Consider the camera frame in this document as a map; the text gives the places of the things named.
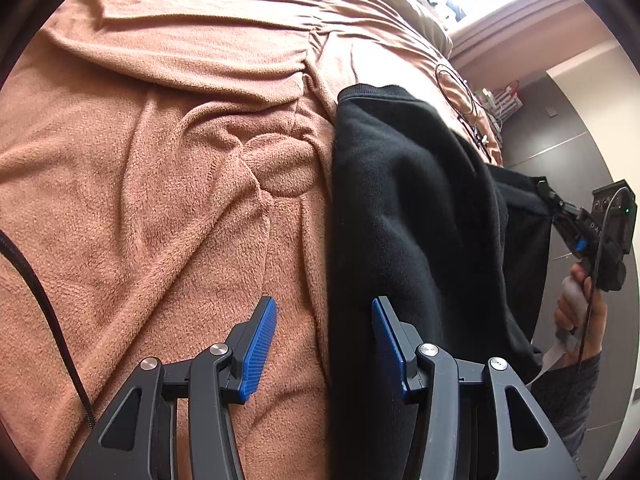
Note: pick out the person's right forearm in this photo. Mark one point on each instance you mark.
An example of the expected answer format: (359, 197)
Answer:
(565, 400)

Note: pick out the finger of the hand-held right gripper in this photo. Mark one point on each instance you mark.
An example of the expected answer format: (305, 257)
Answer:
(557, 197)
(570, 235)

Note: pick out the person's right hand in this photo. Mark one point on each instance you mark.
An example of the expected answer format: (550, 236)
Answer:
(595, 320)

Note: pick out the bear print pillow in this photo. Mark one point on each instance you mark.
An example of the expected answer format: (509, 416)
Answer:
(430, 5)

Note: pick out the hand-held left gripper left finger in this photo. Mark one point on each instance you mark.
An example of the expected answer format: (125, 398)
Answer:
(257, 355)

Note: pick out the orange blanket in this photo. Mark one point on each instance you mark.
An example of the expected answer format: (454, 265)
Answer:
(150, 160)

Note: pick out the white nightstand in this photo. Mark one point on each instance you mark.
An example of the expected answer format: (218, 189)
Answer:
(492, 115)

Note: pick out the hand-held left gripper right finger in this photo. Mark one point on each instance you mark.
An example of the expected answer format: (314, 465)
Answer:
(387, 345)

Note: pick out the pink curtain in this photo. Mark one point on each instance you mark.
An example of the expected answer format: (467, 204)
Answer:
(525, 25)

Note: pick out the striped gift bag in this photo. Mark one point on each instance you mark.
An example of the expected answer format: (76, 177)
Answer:
(510, 102)

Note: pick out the beige duvet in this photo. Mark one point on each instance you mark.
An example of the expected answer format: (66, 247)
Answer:
(400, 0)

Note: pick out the black sweater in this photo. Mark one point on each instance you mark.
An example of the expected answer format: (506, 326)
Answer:
(425, 210)

